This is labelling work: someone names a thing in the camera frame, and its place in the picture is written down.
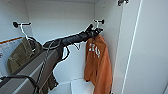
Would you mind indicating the black door fitting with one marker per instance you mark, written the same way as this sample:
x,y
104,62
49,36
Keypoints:
x,y
122,2

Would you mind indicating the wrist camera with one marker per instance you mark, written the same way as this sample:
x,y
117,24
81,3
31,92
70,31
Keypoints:
x,y
90,26

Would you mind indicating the orange jacket white print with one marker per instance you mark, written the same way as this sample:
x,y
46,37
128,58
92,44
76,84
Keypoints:
x,y
98,66

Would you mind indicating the white wardrobe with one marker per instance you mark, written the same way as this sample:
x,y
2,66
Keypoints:
x,y
60,20

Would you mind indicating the olive green jacket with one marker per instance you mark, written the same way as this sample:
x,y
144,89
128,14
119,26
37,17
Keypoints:
x,y
23,55

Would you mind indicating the black wardrobe hook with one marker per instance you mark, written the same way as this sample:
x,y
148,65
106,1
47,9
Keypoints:
x,y
100,21
16,24

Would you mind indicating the white wardrobe door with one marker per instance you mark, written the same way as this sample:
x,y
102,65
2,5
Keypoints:
x,y
153,50

